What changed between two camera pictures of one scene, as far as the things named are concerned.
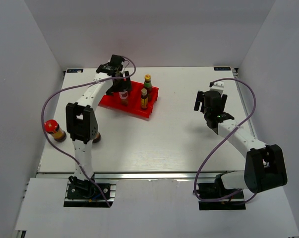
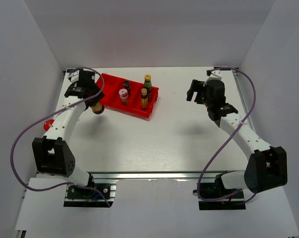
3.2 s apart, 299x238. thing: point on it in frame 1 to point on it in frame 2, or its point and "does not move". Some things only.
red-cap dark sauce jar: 97,138 to 98,108
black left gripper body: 118,86 to 93,86
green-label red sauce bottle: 148,85 does not move
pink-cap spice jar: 123,95 does not move
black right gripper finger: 200,98 to 197,87
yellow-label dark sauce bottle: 144,99 does not move
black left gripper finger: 126,81 to 94,90
